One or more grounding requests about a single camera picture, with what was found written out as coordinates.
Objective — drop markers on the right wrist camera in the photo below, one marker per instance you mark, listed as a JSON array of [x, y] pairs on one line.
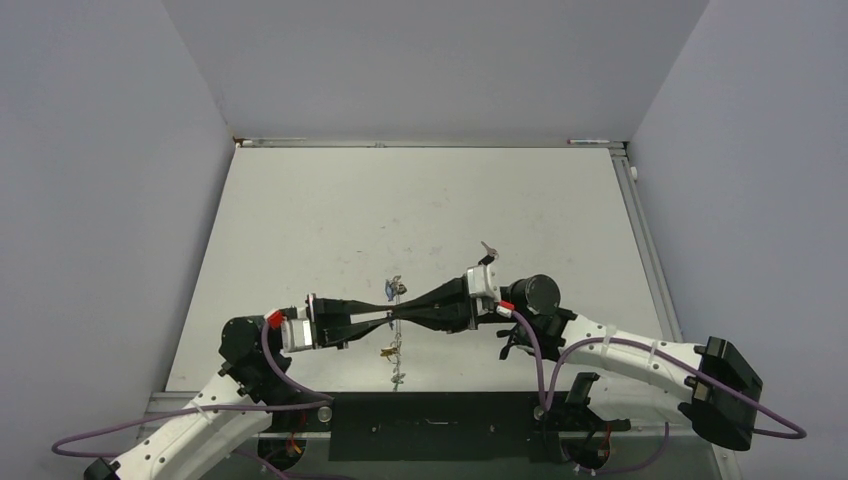
[[484, 293]]

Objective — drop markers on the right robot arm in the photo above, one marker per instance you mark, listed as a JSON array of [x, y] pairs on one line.
[[710, 387]]

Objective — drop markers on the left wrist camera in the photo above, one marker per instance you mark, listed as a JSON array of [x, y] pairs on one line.
[[294, 327]]

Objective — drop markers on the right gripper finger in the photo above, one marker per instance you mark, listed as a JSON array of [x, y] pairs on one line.
[[442, 321], [451, 292]]

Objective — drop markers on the blue tagged key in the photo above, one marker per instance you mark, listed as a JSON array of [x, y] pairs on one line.
[[390, 290]]

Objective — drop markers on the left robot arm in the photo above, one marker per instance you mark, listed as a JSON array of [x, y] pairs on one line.
[[250, 388]]

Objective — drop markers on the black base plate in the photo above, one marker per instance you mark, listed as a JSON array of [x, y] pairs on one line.
[[439, 426]]

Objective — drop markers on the red white marker pen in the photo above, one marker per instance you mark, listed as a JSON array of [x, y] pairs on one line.
[[588, 142]]

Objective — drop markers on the yellow tagged key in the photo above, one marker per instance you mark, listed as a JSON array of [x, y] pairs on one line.
[[390, 353]]

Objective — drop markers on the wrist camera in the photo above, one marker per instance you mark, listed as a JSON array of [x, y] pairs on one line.
[[484, 293], [294, 327]]

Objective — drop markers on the aluminium frame rail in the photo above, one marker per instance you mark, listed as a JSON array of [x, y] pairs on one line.
[[646, 232]]

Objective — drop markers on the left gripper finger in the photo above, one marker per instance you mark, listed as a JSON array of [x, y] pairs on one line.
[[344, 330], [352, 307]]

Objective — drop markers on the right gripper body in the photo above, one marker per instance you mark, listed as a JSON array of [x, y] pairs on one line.
[[493, 317]]

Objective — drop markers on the metal key ring plate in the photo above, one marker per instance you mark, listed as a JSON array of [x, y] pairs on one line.
[[397, 375]]

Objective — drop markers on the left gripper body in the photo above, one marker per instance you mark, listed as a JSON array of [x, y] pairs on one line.
[[315, 311]]

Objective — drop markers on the black tagged key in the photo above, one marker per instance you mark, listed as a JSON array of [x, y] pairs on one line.
[[491, 254]]

